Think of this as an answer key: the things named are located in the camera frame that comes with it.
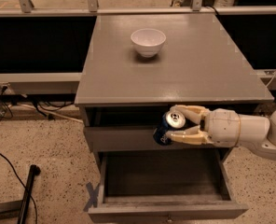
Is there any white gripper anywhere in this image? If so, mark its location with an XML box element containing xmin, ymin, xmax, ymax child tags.
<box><xmin>166</xmin><ymin>105</ymin><xmax>241</xmax><ymax>147</ymax></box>

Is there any blue pepsi can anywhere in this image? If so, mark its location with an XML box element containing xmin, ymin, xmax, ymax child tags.
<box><xmin>153</xmin><ymin>111</ymin><xmax>186</xmax><ymax>146</ymax></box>

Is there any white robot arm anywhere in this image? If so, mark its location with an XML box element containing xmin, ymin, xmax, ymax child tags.
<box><xmin>164</xmin><ymin>105</ymin><xmax>276</xmax><ymax>161</ymax></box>

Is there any grey wooden drawer cabinet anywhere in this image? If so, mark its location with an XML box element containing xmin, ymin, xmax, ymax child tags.
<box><xmin>74</xmin><ymin>13</ymin><xmax>275</xmax><ymax>224</ymax></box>

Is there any grey open middle drawer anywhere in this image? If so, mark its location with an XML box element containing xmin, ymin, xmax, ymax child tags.
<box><xmin>89</xmin><ymin>148</ymin><xmax>248</xmax><ymax>224</ymax></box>

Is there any grey top drawer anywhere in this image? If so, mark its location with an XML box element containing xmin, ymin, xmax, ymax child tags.
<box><xmin>80</xmin><ymin>105</ymin><xmax>228</xmax><ymax>153</ymax></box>

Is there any white ceramic bowl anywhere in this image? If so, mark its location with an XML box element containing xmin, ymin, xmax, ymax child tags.
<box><xmin>131</xmin><ymin>28</ymin><xmax>166</xmax><ymax>58</ymax></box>

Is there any black metal stand leg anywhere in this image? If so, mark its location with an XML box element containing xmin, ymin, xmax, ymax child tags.
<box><xmin>0</xmin><ymin>164</ymin><xmax>40</xmax><ymax>224</ymax></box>

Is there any grey metal rail frame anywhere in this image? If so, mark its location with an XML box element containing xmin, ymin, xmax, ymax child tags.
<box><xmin>0</xmin><ymin>0</ymin><xmax>276</xmax><ymax>96</ymax></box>

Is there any black floor cable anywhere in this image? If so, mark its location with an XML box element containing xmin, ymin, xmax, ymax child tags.
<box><xmin>0</xmin><ymin>145</ymin><xmax>39</xmax><ymax>224</ymax></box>

